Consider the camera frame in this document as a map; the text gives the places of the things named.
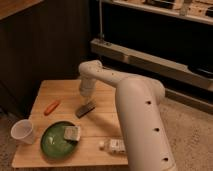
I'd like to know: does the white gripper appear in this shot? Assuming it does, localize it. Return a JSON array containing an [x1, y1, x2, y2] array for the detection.
[[79, 78, 96, 97]]

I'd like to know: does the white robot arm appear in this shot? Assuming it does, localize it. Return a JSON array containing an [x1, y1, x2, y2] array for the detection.
[[79, 60, 178, 171]]

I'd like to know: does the orange carrot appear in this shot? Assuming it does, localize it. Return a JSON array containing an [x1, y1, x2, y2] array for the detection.
[[44, 100, 60, 116]]

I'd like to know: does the grey-green sponge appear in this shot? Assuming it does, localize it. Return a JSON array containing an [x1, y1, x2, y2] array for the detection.
[[64, 126, 81, 141]]

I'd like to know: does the green plate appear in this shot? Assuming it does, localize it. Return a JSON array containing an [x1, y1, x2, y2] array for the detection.
[[40, 121, 79, 159]]

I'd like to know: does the white paper cup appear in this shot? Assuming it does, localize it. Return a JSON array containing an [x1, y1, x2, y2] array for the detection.
[[11, 119, 35, 144]]

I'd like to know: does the grey metal shelf frame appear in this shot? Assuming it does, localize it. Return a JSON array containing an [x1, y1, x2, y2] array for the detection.
[[89, 0, 213, 114]]

